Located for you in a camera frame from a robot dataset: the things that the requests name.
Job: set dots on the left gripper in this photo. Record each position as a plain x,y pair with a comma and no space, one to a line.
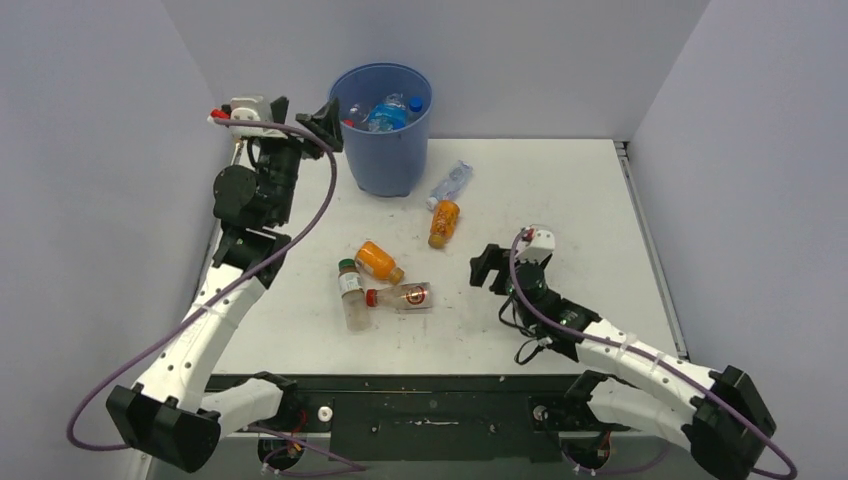
323,123

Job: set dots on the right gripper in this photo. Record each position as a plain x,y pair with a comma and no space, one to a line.
493,258

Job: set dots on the red-label clear bottle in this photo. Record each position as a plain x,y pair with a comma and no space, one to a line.
357,116

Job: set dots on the crushed blue-label water bottle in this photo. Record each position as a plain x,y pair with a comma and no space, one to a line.
389,115

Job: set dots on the Pepsi bottle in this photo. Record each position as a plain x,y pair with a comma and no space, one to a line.
414,109

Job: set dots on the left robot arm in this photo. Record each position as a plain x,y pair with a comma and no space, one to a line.
167,412

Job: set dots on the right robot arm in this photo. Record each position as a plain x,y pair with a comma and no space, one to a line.
719,417

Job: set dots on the blue plastic bin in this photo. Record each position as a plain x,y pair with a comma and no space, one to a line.
385,164

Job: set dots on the orange pineapple-label juice bottle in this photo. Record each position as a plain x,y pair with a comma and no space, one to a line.
443,225

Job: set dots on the small clear water bottle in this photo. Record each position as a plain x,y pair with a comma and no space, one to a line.
451,185

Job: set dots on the clear bottle red round logo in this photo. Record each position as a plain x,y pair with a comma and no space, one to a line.
404,297

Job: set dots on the plain orange juice bottle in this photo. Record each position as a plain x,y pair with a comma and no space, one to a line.
378,263

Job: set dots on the cloudy bottle green cap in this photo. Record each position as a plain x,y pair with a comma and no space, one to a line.
353,297

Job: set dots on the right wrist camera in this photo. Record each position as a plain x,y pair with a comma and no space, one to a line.
536,242

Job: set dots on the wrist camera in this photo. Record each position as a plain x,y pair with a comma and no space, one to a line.
536,242
251,108

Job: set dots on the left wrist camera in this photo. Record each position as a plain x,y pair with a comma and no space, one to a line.
251,108

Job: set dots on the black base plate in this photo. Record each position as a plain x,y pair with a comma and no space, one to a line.
388,418

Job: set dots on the aluminium rail frame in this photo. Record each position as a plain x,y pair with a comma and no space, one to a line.
138,463

